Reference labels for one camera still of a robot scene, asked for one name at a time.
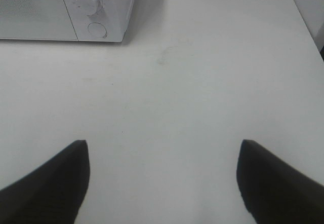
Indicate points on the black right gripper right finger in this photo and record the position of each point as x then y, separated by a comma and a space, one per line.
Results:
275, 192

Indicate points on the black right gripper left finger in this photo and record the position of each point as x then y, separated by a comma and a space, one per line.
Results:
52, 193

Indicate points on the white control knob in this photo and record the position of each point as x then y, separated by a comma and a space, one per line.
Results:
90, 7

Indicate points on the round white door button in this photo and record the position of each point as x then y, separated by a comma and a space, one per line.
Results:
97, 30

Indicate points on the white microwave oven body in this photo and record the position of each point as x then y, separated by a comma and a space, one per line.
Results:
113, 14

